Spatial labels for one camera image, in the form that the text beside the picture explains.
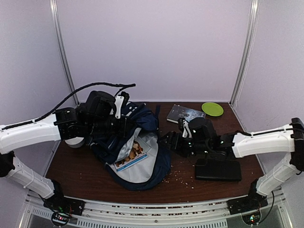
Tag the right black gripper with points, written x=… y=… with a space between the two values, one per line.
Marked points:
x=172 y=136

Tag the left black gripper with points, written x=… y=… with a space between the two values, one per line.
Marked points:
x=121 y=131

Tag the dog cover book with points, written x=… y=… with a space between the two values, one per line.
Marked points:
x=136 y=155

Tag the navy blue backpack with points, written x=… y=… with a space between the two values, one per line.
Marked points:
x=110 y=149

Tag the black leather case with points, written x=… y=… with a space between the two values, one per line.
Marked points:
x=214 y=170

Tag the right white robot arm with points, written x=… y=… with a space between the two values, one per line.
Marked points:
x=288 y=139

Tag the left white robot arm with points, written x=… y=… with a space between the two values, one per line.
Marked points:
x=59 y=125

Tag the blue hardcover book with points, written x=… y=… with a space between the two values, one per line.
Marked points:
x=178 y=112

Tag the white ceramic bowl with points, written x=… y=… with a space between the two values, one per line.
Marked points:
x=75 y=142

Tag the green plate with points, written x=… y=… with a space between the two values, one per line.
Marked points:
x=212 y=109

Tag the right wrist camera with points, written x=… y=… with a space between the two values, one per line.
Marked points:
x=183 y=126

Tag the front aluminium rail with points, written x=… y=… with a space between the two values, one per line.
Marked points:
x=204 y=214

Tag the right metal frame post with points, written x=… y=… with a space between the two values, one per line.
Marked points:
x=251 y=30

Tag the metal frame post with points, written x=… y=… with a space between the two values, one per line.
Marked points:
x=62 y=51
x=251 y=30

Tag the left metal frame post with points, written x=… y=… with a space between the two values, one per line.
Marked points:
x=62 y=51

